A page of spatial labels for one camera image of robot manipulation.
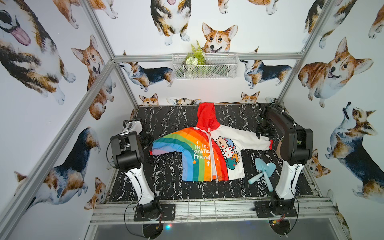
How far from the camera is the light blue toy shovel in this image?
83 cm

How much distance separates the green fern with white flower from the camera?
819mm

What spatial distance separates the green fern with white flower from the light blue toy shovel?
0.68m
